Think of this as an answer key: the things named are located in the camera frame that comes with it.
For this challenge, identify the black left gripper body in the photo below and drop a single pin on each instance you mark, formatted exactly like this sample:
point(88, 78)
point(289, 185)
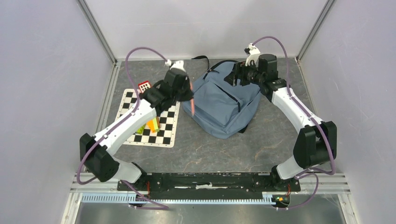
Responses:
point(184, 94)

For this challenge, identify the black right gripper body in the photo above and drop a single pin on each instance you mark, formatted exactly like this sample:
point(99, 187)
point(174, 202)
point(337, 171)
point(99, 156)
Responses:
point(248, 74)

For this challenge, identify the blue student backpack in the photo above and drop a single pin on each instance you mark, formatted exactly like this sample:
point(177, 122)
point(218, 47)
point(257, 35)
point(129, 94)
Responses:
point(219, 108)

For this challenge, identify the orange pencil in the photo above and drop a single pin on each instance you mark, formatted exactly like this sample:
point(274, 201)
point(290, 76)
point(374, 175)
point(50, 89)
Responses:
point(192, 103)

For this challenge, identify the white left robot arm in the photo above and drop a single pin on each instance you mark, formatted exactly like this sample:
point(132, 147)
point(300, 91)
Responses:
point(97, 151)

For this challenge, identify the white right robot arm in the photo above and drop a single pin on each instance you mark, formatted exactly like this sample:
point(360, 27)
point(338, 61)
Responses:
point(316, 145)

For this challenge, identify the black white chessboard mat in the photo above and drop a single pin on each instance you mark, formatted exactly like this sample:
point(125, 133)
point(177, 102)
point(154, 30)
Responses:
point(165, 137)

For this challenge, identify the red white toy block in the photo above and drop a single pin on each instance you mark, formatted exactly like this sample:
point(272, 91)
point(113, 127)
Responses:
point(144, 86)

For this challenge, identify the orange yellow toy block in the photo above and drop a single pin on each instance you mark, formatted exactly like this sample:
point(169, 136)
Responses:
point(154, 125)

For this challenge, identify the green toy block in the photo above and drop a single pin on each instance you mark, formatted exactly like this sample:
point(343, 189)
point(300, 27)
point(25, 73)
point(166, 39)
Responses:
point(140, 130)

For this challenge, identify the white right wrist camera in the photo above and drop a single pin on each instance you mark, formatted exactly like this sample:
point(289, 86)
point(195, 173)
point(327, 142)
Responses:
point(253, 54)

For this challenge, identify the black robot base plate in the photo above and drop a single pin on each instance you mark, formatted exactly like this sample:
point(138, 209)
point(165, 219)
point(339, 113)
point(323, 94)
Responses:
point(212, 186)

